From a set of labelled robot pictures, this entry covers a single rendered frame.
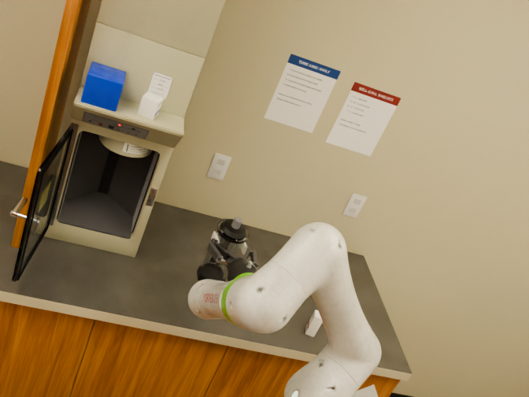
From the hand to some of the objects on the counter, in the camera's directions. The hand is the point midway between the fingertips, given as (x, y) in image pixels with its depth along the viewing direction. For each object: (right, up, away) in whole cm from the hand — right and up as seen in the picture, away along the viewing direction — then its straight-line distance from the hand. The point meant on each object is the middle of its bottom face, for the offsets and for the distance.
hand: (228, 241), depth 198 cm
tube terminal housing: (-50, +4, +22) cm, 55 cm away
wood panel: (-71, +11, +18) cm, 74 cm away
